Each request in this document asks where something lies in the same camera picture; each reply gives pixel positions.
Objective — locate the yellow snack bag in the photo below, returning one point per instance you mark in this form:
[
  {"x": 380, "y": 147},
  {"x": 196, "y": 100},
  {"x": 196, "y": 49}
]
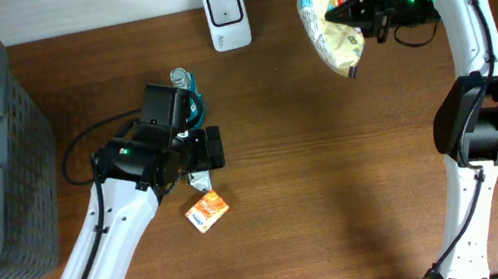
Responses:
[{"x": 339, "y": 46}]

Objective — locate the silver triangular snack packet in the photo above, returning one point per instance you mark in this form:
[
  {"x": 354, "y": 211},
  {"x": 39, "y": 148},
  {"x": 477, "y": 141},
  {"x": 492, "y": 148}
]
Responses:
[{"x": 200, "y": 180}]

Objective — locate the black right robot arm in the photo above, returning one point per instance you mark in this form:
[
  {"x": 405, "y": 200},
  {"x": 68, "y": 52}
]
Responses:
[{"x": 465, "y": 129}]

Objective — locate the teal mouthwash bottle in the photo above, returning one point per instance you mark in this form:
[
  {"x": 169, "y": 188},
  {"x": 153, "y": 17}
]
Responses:
[{"x": 185, "y": 80}]

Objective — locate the white barcode scanner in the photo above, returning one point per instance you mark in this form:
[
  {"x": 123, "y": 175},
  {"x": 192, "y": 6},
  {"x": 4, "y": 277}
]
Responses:
[{"x": 228, "y": 24}]

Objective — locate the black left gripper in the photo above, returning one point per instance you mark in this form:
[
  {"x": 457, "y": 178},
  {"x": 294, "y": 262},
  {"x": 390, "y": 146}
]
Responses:
[{"x": 207, "y": 154}]

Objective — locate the orange white small box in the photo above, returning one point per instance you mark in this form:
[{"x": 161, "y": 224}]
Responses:
[{"x": 207, "y": 211}]

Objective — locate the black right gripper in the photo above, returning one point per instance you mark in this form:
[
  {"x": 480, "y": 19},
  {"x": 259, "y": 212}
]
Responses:
[{"x": 374, "y": 10}]

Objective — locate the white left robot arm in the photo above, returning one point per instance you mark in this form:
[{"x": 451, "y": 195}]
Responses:
[{"x": 125, "y": 196}]

